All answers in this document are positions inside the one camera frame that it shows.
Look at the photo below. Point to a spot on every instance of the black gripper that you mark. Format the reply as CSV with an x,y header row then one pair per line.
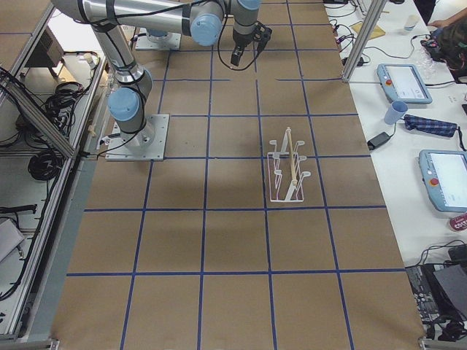
x,y
241,39

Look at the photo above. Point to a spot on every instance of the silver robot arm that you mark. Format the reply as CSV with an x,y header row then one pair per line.
x,y
160,21

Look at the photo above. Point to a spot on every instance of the blue cup on desk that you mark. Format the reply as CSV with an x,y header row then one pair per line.
x,y
396,110

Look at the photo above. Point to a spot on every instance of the wooden rack rod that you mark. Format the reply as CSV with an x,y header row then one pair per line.
x,y
291,154

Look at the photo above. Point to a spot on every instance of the upper teach pendant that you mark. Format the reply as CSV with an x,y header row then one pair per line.
x,y
402,82

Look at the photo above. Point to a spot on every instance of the teach pendant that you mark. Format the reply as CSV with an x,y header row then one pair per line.
x,y
402,82
444,176

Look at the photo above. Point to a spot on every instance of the blue plaid folded umbrella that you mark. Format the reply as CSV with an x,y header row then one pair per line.
x,y
426,125

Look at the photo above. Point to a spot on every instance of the lower teach pendant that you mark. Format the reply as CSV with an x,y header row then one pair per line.
x,y
444,176

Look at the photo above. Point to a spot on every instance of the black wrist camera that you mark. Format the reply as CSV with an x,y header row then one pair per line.
x,y
262,34

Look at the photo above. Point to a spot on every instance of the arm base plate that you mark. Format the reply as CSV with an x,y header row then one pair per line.
x,y
148,144
145,42

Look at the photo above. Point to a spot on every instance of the white wire cup rack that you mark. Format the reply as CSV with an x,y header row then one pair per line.
x,y
281,189

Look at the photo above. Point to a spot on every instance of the aluminium frame post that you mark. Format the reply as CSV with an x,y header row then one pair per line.
x,y
369,23

